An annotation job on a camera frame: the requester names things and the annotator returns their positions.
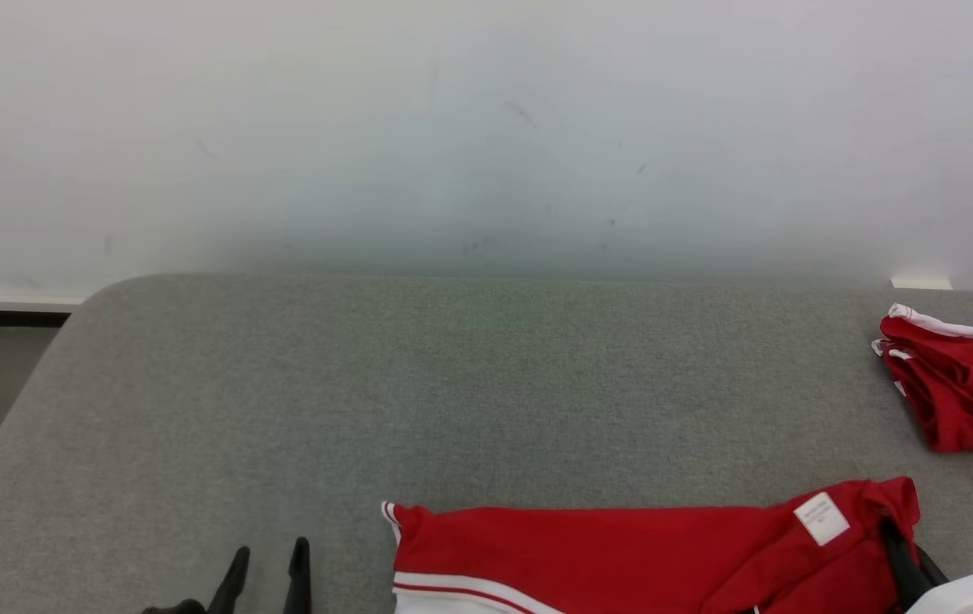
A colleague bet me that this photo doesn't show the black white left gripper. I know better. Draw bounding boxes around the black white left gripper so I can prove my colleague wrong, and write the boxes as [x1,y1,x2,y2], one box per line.
[141,536,312,614]

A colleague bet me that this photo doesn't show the red white sports shorts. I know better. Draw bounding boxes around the red white sports shorts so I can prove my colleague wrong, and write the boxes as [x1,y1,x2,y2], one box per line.
[871,303,973,468]

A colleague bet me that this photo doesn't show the red white basketball jersey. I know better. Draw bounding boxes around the red white basketball jersey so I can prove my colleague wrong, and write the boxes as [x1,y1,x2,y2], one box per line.
[381,476,922,614]

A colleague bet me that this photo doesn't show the white black wall baseboard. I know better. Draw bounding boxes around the white black wall baseboard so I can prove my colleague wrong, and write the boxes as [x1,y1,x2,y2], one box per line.
[0,288,86,327]

